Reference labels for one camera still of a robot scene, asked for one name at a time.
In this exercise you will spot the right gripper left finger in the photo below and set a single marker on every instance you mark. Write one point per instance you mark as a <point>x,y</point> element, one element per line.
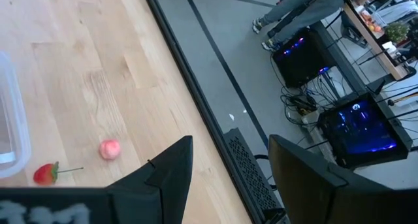
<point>156,191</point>

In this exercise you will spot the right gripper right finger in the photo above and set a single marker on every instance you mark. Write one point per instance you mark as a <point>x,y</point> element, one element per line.
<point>320,194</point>

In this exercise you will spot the pink toy peach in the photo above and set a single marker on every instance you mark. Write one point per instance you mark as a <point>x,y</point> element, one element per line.
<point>110,149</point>

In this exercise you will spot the red toy strawberry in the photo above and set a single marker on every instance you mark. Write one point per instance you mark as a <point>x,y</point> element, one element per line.
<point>44,174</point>

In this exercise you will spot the clear plastic tupperware container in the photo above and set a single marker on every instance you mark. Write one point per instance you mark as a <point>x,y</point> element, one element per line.
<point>13,119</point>

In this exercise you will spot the black perforated computer case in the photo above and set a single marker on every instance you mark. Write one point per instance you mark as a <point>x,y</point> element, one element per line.
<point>251,171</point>

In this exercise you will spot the black computer with blue lights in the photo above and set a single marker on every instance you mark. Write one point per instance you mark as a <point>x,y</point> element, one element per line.
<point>362,132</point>

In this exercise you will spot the black computer with purple lights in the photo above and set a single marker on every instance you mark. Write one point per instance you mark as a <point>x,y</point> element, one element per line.
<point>300,64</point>

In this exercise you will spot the wooden desk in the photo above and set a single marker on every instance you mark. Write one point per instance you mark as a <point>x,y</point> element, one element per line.
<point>369,34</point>

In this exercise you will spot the small potted plant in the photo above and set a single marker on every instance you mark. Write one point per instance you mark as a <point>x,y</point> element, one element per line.
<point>396,31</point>

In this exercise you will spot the person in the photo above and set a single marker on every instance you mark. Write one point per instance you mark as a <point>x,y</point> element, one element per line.
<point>303,5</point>

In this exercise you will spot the black metal table frame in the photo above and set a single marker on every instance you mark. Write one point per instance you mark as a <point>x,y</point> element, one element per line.
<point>199,96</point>

